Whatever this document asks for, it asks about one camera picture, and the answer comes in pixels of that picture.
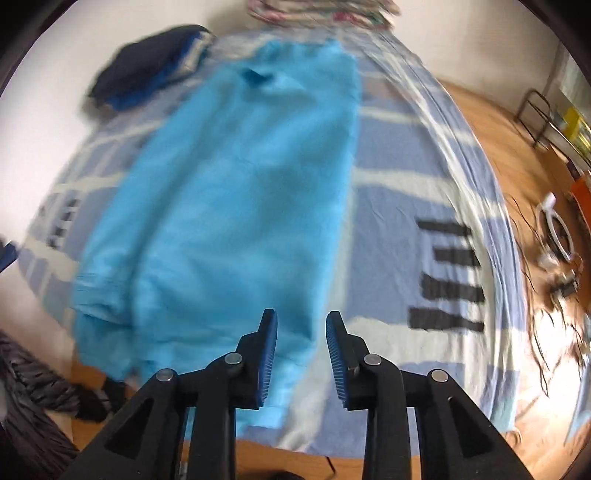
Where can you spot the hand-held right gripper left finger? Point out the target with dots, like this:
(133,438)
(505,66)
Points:
(267,364)

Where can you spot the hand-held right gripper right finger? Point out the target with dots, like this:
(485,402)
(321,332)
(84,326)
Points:
(336,364)

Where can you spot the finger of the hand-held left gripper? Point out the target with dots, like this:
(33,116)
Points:
(7,256)

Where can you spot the light blue garment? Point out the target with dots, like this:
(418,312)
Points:
(231,198)

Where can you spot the zebra striped cloth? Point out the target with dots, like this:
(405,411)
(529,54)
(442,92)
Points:
(27,392)

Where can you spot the blue checked bed sheet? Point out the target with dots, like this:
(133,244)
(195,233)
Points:
(406,194)

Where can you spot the royal blue folded garment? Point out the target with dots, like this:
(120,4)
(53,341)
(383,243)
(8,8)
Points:
(138,94)

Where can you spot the dark navy folded garment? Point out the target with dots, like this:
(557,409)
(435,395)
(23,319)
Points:
(143,55)

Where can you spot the orange box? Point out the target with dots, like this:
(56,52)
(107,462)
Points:
(582,198)

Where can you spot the black metal rack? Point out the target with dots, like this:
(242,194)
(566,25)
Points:
(535,115)

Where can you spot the yellow box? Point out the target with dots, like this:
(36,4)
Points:
(577,129)

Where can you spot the floral folded quilt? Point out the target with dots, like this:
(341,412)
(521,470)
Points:
(318,11)

